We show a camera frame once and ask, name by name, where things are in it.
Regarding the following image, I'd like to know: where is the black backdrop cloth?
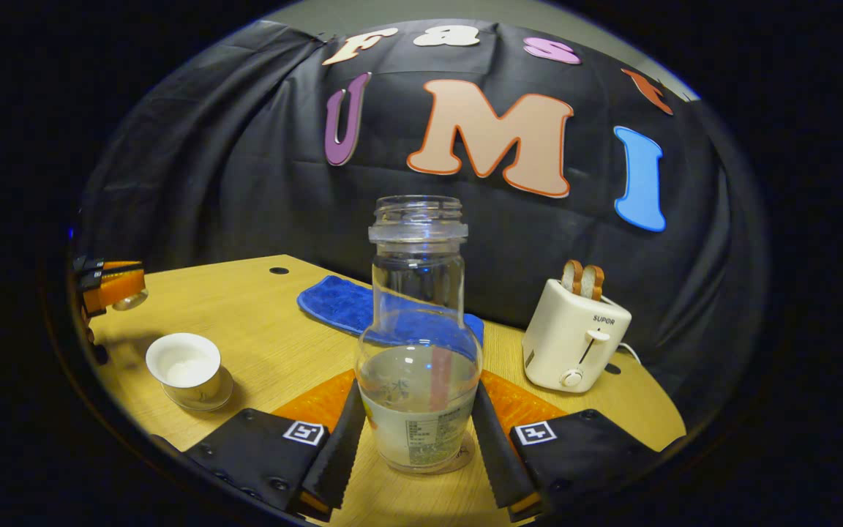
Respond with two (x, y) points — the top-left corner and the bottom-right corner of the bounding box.
(74, 18), (766, 433)

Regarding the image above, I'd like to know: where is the blue towel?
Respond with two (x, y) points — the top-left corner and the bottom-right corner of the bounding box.
(297, 275), (485, 359)

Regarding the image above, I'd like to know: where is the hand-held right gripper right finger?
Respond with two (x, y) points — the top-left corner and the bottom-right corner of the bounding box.
(471, 370), (662, 524)

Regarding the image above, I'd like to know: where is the white toaster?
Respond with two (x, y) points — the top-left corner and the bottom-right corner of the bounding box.
(522, 278), (633, 394)

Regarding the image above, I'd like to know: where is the round cork coaster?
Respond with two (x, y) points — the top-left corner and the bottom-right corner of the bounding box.
(378, 436), (478, 476)

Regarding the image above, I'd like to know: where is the white teacup lid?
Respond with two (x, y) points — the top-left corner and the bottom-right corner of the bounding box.
(111, 288), (149, 312)

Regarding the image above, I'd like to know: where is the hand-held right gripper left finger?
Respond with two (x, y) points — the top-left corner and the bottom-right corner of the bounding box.
(184, 370), (367, 522)

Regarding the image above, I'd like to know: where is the clear water bottle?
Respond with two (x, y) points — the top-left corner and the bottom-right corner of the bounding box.
(355, 195), (484, 475)

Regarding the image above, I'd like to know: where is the white saucer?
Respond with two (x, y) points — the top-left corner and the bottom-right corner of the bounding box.
(162, 366), (234, 412)

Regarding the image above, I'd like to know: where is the white teacup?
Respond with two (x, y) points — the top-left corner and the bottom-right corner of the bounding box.
(146, 333), (222, 402)

